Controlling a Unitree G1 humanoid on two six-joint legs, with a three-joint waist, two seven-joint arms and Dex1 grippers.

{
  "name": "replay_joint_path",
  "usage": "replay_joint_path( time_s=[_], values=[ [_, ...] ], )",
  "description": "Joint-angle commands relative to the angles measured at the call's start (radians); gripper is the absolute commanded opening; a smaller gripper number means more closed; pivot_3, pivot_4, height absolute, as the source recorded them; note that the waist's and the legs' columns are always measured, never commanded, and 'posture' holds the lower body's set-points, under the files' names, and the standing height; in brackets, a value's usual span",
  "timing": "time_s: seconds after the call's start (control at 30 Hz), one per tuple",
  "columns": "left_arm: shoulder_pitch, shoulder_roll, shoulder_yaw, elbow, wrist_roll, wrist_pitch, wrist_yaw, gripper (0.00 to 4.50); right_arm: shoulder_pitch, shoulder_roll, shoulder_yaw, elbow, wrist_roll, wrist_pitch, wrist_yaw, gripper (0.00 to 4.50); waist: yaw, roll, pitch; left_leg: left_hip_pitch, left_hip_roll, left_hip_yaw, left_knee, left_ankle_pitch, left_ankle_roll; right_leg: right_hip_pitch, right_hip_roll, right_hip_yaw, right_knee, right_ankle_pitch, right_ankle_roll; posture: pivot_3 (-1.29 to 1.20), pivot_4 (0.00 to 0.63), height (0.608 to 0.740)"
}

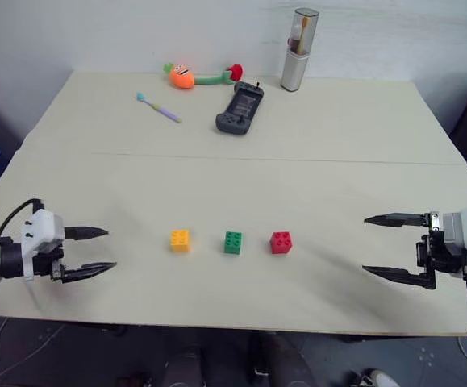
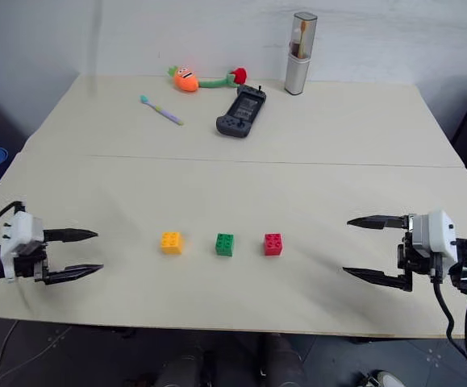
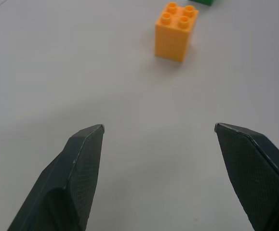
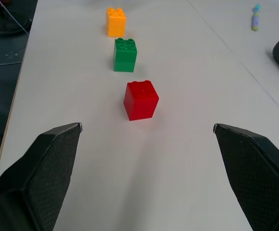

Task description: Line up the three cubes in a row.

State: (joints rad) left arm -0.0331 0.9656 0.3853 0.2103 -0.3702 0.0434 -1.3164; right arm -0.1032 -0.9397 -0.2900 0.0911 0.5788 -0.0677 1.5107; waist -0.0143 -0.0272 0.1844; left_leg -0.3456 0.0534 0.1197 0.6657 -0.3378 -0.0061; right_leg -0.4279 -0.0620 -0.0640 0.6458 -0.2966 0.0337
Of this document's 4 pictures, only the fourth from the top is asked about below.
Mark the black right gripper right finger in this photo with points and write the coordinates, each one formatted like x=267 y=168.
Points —
x=257 y=173

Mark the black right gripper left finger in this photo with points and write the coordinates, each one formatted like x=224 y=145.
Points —
x=40 y=173

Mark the red toy brick cube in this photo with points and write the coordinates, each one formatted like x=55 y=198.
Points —
x=141 y=101

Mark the green toy brick cube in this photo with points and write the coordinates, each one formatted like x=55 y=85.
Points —
x=125 y=55

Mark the colourful toy pen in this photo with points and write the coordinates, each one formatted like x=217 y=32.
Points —
x=256 y=18

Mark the black round base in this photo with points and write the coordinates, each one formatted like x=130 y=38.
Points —
x=6 y=21

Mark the orange toy brick cube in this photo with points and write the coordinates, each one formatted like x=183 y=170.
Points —
x=115 y=22

